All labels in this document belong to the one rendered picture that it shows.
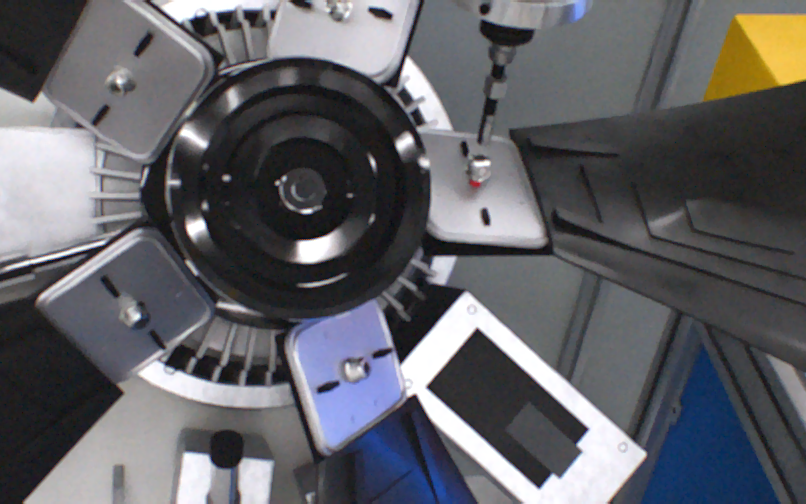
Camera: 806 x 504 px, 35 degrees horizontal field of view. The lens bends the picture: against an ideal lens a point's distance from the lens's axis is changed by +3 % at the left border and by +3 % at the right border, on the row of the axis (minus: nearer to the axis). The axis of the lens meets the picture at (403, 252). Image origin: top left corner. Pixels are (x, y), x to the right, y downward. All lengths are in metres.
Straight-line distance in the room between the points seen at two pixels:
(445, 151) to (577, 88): 0.86
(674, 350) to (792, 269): 0.60
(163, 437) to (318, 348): 0.26
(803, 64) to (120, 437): 0.59
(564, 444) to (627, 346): 1.09
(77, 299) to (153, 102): 0.10
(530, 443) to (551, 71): 0.80
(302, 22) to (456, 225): 0.13
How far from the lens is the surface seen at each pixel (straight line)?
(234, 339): 0.72
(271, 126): 0.56
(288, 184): 0.56
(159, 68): 0.61
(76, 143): 0.72
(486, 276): 1.67
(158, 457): 0.85
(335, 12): 0.62
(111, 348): 0.63
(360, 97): 0.56
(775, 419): 1.09
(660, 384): 1.30
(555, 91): 1.50
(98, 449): 0.85
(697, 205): 0.67
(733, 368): 1.15
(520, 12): 0.54
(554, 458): 0.75
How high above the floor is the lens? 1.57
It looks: 40 degrees down
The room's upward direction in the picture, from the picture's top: 9 degrees clockwise
